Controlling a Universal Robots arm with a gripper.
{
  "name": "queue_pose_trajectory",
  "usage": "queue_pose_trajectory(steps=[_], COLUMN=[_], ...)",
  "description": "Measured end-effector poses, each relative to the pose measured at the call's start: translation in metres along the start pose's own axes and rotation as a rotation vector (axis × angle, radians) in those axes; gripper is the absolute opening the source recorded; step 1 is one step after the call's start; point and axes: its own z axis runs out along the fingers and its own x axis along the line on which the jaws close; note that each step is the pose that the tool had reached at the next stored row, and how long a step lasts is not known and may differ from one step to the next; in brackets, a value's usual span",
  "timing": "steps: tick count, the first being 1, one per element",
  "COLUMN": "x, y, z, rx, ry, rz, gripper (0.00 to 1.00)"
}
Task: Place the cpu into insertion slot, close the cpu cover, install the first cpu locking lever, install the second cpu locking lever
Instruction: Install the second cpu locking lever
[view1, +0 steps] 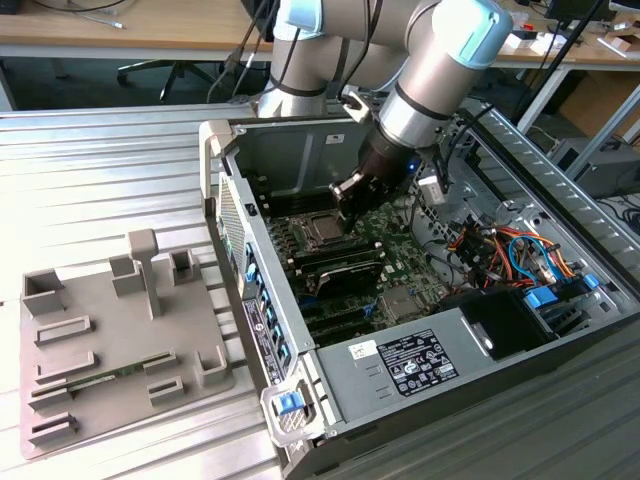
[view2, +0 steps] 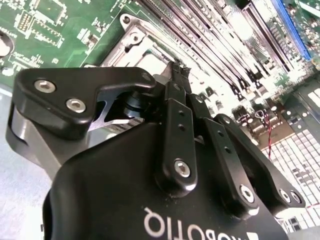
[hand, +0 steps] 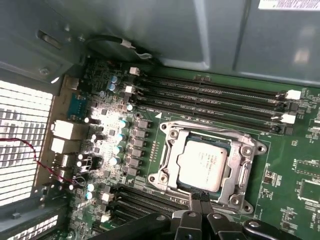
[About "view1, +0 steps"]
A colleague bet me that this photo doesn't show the wooden desk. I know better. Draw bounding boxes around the wooden desk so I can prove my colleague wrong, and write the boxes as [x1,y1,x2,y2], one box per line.
[0,0,640,74]

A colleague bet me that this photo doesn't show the blue disk carrier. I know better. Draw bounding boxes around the blue disk carrier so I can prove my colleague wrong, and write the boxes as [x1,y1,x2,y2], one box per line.
[523,272,601,314]

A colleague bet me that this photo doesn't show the green motherboard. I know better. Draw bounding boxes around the green motherboard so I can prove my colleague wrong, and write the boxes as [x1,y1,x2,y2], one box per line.
[263,192,454,351]

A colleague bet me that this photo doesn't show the brown cardboard box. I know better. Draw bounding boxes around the brown cardboard box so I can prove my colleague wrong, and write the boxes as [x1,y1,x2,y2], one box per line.
[552,69,640,139]

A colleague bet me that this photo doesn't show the black RAM slot row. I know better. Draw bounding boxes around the black RAM slot row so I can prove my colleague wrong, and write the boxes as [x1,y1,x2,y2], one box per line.
[257,189,344,220]
[288,239,387,275]

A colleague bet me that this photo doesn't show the black office chair base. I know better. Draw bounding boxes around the black office chair base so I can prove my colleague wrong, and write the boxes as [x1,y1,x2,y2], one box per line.
[117,58,219,104]

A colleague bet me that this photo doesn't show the small white box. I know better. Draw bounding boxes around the small white box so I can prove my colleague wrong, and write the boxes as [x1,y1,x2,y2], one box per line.
[510,28,557,55]

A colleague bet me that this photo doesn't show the silver chipset heatsink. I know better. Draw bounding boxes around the silver chipset heatsink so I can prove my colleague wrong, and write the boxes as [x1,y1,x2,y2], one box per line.
[380,287,427,322]

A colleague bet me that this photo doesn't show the orange red wire bundle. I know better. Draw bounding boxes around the orange red wire bundle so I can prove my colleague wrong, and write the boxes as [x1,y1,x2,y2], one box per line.
[447,219,584,296]

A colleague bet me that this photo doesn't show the green RAM stick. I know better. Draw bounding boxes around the green RAM stick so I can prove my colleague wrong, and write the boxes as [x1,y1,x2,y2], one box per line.
[67,364,149,391]

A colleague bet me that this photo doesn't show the black stand pole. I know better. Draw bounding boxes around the black stand pole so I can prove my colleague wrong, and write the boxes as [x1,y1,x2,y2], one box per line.
[514,0,609,124]

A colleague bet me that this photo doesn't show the CPU socket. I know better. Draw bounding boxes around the CPU socket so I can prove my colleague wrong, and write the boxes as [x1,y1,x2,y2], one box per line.
[295,208,364,251]

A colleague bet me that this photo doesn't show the grey power supply unit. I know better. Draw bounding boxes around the grey power supply unit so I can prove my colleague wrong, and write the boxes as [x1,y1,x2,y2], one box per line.
[298,307,496,426]

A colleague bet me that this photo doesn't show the grey desktop computer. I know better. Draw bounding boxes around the grey desktop computer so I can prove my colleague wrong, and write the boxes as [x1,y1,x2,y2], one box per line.
[547,137,640,201]

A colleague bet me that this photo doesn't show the black graphics card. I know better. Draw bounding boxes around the black graphics card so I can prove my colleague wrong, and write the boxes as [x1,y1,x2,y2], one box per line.
[312,262,385,301]

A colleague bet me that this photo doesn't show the blue wire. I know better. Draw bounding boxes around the blue wire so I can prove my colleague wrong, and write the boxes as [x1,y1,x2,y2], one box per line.
[507,232,559,289]

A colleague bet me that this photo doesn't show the black expansion slot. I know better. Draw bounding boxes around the black expansion slot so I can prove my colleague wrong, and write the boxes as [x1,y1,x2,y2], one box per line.
[299,302,370,329]
[305,319,375,347]

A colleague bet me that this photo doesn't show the grey open PC case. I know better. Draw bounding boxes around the grey open PC case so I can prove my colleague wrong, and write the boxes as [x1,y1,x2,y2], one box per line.
[198,97,640,476]

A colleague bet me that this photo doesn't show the small cardboard piece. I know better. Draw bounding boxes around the small cardboard piece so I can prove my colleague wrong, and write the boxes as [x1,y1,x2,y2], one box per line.
[598,33,635,57]

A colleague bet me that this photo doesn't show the grey parts rack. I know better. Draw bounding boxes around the grey parts rack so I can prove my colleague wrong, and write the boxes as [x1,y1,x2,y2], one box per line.
[18,228,240,462]

